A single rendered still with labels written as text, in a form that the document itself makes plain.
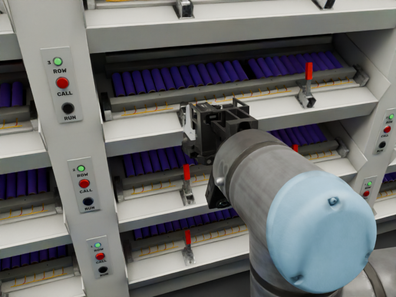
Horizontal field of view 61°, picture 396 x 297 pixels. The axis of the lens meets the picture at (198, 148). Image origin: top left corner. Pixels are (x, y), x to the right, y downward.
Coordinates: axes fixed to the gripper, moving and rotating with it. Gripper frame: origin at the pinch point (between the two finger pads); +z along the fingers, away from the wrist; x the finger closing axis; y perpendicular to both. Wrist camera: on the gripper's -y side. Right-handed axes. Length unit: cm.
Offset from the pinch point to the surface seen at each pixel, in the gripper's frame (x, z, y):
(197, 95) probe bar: -3.4, 10.2, 3.1
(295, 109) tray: -23.7, 5.9, -1.3
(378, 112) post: -45.2, 5.3, -4.8
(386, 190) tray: -66, 17, -36
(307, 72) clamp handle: -26.1, 6.1, 6.2
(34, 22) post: 22.6, 1.7, 18.8
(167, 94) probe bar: 2.7, 10.3, 4.1
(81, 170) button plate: 20.6, 5.0, -6.6
